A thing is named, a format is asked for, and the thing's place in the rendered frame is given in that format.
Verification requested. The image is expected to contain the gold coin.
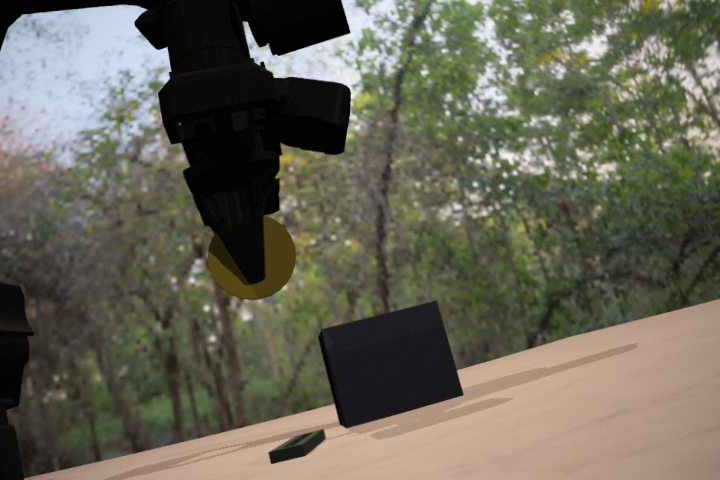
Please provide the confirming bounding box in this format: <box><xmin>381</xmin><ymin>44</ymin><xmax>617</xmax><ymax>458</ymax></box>
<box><xmin>208</xmin><ymin>215</ymin><xmax>296</xmax><ymax>300</ymax></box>

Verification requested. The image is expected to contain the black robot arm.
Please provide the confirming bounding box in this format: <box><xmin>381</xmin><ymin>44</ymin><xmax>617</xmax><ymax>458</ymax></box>
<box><xmin>0</xmin><ymin>0</ymin><xmax>351</xmax><ymax>480</ymax></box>

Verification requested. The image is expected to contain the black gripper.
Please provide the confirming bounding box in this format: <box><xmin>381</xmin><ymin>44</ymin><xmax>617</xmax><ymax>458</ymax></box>
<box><xmin>158</xmin><ymin>47</ymin><xmax>280</xmax><ymax>283</ymax></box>

